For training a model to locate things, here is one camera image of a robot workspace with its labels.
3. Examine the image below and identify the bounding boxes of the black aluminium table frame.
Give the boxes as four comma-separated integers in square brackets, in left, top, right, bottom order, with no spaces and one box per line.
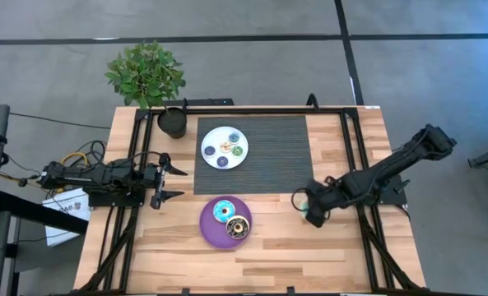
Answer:
[74,104,428,296]

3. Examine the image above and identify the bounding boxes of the black curved bracket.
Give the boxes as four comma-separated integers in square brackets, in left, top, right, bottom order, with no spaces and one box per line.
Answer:
[305,92,321,111]

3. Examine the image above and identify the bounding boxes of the black floor beam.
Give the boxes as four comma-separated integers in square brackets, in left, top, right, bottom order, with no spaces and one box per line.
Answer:
[0,191,89,235]

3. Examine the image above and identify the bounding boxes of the black bar device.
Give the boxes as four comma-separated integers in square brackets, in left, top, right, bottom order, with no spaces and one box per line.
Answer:
[173,97,235,107]

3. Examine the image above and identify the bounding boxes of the grey woven placemat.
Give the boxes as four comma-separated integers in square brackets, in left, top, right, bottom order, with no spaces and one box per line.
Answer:
[192,115,316,195]

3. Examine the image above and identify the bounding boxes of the large blue frosted donut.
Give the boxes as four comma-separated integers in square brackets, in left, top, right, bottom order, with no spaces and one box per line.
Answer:
[212,199,236,224]

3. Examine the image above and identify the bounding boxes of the green leafy plant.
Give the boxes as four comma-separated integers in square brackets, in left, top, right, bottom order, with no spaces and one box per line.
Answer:
[105,39,187,110]

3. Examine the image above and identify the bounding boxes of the thin black floor cable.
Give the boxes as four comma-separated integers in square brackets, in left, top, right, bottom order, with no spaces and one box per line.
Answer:
[8,111,112,131]

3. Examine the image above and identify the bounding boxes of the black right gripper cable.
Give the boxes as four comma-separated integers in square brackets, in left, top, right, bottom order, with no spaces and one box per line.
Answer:
[290,187,310,213]

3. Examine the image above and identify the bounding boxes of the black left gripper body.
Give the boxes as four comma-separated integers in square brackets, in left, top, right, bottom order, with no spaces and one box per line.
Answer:
[146,152,170,210]

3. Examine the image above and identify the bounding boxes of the black plant pot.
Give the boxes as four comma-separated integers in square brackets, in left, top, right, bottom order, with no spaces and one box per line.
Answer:
[156,106,188,140]

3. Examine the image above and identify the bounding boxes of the white paper sheet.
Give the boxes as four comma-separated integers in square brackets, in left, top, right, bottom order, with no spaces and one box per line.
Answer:
[41,187,92,247]

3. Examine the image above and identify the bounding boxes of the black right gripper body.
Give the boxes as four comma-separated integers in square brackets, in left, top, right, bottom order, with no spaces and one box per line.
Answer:
[305,180,335,229]

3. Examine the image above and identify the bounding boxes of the purple round plate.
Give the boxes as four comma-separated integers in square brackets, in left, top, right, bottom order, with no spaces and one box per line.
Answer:
[198,195,253,250]

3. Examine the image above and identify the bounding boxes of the white round plate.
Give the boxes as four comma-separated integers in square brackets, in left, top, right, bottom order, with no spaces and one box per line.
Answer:
[200,126,249,170]

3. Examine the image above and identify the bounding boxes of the yellow cable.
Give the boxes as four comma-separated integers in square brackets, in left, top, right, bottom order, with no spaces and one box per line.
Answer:
[0,150,90,194]

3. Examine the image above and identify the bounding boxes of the large chocolate frosted donut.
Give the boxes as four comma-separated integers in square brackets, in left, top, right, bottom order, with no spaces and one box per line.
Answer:
[225,215,252,240]

